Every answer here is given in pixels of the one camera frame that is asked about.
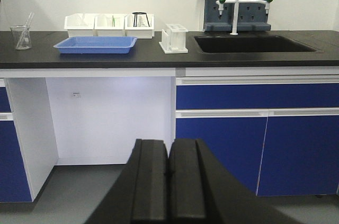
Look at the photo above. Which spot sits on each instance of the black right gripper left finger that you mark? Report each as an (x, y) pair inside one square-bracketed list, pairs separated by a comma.
[(139, 195)]

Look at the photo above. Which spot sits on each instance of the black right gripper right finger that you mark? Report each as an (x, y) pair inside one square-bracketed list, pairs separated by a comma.
[(202, 191)]

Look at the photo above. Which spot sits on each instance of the clear glass test tube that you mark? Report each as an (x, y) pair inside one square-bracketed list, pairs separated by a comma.
[(24, 42)]

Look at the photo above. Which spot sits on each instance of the white test tube rack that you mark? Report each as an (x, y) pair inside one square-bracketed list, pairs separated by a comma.
[(174, 39)]

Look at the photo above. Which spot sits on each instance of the grey pegboard drying rack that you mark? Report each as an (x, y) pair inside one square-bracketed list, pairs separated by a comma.
[(254, 14)]

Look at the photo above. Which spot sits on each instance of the blue white lab cabinet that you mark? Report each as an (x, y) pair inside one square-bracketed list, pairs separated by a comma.
[(274, 129)]

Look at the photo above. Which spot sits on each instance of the black lab sink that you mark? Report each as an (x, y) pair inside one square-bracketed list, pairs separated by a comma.
[(244, 44)]

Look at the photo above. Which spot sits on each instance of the blue plastic tray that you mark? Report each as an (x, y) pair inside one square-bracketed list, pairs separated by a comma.
[(93, 45)]

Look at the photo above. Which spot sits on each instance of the right white storage bin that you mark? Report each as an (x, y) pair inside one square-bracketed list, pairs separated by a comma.
[(139, 32)]

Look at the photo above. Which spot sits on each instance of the white storage bin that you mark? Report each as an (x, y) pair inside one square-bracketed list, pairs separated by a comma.
[(139, 32), (80, 25), (102, 30)]

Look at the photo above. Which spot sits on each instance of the middle white storage bin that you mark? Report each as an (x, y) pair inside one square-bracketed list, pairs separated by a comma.
[(102, 30)]

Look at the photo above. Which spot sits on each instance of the left white storage bin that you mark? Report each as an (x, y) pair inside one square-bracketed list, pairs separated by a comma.
[(80, 25)]

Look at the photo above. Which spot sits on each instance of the glass beaker on counter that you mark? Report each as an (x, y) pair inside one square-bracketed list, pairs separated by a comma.
[(16, 31)]

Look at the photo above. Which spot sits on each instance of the black wire tripod stand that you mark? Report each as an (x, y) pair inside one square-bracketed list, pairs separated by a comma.
[(140, 19)]

